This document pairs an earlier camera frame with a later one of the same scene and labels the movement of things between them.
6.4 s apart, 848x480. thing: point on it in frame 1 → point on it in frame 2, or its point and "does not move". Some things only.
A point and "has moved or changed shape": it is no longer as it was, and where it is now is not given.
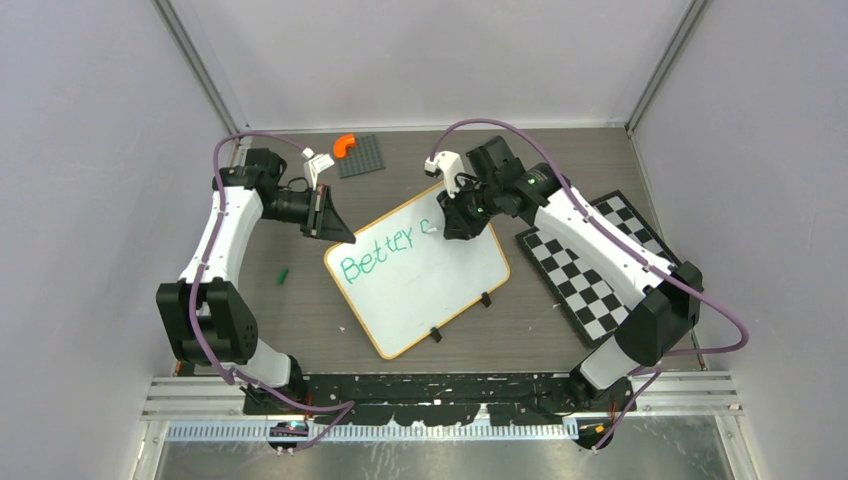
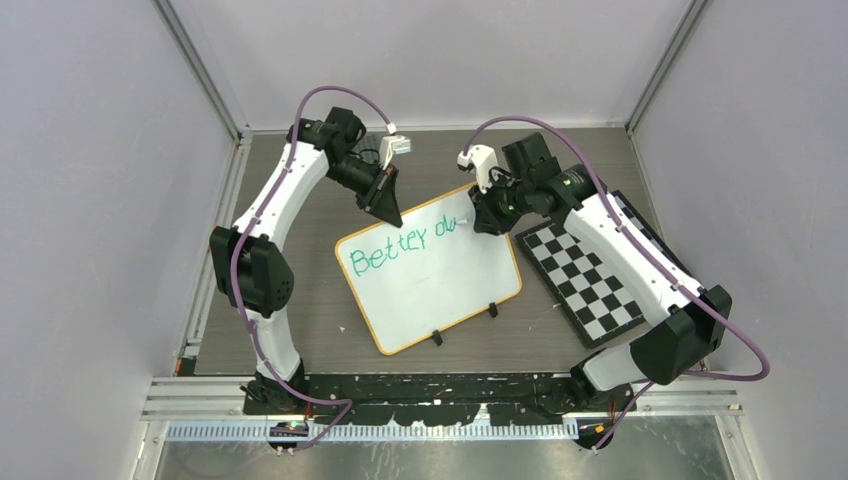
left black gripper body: [310, 227] → [365, 181]
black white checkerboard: [594, 303] does not move
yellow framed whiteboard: [404, 285] has moved or changed shape
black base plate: [429, 399] does not move
